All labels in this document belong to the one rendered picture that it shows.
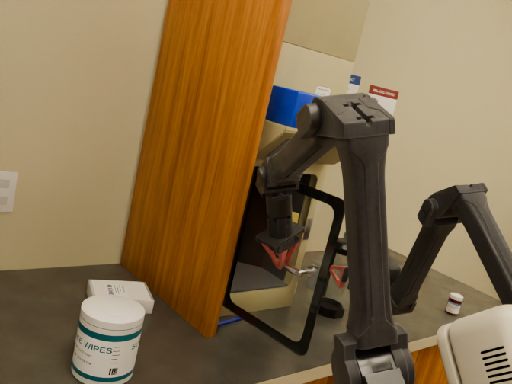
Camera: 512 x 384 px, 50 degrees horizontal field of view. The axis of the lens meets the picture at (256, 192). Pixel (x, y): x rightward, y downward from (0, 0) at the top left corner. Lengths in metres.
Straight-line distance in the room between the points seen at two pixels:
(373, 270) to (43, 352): 0.79
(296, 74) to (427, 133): 1.45
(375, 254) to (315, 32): 0.86
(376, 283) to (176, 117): 0.94
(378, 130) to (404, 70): 1.84
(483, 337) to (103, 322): 0.70
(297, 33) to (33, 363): 0.99
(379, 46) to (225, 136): 1.18
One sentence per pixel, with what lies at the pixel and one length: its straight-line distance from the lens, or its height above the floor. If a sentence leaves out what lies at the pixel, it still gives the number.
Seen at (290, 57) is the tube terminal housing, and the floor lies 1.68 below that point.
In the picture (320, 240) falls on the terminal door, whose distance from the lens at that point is 1.31.
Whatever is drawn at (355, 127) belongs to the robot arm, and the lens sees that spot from 0.75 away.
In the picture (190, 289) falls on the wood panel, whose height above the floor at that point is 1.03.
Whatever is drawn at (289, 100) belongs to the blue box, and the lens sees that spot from 1.39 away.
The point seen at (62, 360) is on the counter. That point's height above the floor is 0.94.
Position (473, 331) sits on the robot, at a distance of 0.88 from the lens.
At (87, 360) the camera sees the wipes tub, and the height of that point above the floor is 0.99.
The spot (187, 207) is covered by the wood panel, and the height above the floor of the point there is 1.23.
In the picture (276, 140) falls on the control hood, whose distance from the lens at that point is 1.38.
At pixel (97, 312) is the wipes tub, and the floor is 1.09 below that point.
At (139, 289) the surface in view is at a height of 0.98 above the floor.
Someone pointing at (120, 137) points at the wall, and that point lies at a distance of 1.73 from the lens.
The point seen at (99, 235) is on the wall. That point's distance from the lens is 1.80.
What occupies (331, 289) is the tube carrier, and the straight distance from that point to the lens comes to 1.75.
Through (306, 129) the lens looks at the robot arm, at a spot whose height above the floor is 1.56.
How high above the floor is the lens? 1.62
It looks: 12 degrees down
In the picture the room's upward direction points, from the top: 13 degrees clockwise
